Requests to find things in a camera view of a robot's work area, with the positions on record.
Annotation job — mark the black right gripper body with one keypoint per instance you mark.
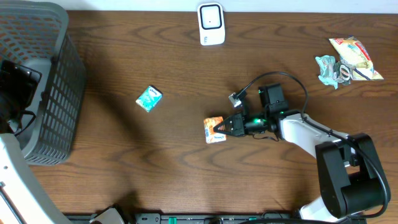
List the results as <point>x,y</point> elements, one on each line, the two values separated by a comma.
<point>253,124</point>

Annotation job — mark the orange small box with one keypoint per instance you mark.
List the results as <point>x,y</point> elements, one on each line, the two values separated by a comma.
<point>210,135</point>

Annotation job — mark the teal small box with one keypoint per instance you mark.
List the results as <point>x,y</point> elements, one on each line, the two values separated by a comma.
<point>149,98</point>

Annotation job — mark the teal snack packet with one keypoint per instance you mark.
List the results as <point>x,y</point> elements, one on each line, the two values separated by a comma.
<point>326,64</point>

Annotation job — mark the black round-logo packet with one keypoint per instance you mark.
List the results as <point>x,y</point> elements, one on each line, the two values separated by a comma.
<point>342,73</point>

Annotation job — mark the yellow snack bag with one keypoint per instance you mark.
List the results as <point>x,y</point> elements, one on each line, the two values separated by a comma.
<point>355,56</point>

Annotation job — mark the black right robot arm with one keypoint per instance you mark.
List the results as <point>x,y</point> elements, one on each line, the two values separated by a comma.
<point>350,174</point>

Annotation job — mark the white barcode scanner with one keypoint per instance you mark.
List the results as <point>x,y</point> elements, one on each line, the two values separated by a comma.
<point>211,23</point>

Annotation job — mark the grey plastic mesh basket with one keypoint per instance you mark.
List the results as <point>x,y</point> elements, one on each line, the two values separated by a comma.
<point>34,34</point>

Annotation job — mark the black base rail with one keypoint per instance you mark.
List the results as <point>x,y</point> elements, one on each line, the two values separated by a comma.
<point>115,214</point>

